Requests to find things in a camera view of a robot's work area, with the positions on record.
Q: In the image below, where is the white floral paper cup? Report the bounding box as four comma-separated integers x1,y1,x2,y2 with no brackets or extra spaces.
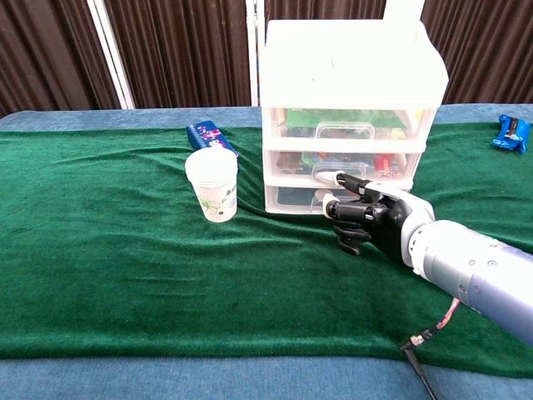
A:
184,146,239,224

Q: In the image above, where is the white plastic drawer unit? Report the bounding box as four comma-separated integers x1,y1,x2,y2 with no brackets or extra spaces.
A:
258,18,451,216

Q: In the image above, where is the clear drawer with colourful packets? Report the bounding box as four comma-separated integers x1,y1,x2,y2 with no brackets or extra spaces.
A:
270,149,421,181

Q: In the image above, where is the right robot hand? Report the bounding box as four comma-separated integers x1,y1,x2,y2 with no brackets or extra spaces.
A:
316,169,436,268

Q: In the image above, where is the blue snack packet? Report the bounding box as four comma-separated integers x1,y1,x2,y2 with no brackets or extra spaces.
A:
491,113,532,157

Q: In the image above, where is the clear drawer with green packet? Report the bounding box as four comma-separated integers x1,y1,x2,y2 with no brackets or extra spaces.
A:
268,107,436,141

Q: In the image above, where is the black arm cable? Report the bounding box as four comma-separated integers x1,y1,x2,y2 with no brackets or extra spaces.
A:
399,297,463,400

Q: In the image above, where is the blue table cover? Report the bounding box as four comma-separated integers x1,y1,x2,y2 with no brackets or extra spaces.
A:
0,102,533,400

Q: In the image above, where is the green velvet cloth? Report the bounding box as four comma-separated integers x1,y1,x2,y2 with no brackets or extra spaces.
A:
0,122,533,379

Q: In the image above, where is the clear drawer with dark contents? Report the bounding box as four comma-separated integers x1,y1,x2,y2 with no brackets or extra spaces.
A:
268,185,346,213

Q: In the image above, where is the red small packet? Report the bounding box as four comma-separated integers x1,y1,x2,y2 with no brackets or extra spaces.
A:
376,153,404,176

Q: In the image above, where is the blue toothpaste box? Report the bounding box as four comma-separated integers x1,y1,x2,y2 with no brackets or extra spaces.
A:
186,119,239,158

